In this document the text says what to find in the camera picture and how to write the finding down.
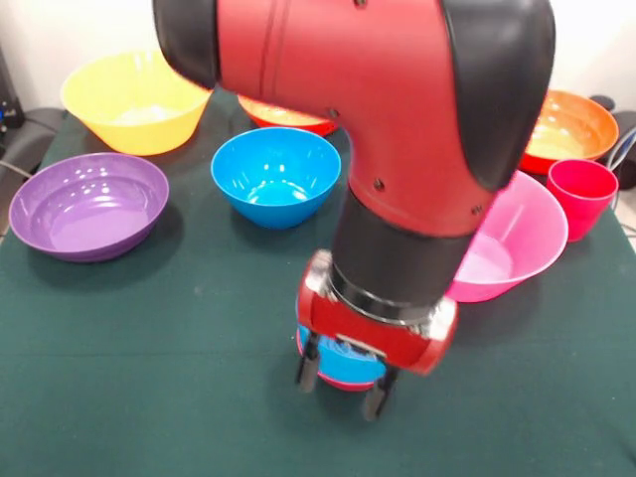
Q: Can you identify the dark green table cloth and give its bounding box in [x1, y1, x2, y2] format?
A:
[0, 82, 636, 477]

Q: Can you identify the orange bowl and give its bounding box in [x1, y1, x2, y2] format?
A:
[519, 88, 620, 176]
[237, 93, 341, 138]

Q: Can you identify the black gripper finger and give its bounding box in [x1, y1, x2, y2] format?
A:
[361, 366, 399, 422]
[294, 331, 322, 393]

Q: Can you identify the large pink bowl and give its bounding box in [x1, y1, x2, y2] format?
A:
[444, 171, 570, 304]

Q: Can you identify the red cup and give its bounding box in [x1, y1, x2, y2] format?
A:
[546, 158, 620, 243]

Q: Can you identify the large yellow bowl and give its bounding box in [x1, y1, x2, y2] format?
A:
[60, 49, 215, 157]

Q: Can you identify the dark grey object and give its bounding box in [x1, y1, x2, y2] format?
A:
[589, 93, 636, 168]

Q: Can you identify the small red bowl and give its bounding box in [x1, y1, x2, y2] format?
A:
[296, 330, 385, 393]

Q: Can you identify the grey padded seat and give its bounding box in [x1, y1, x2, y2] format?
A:
[0, 106, 69, 173]

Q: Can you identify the purple bowl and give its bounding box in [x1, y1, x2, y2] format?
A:
[8, 152, 171, 263]

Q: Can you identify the deep blue bowl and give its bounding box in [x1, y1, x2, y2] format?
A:
[210, 126, 343, 231]

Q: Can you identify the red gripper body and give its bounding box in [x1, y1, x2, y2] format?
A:
[296, 248, 459, 377]

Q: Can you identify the black device box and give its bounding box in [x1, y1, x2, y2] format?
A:
[0, 44, 24, 150]

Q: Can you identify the small flat-bottomed blue bowl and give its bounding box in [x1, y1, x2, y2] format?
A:
[296, 310, 389, 385]

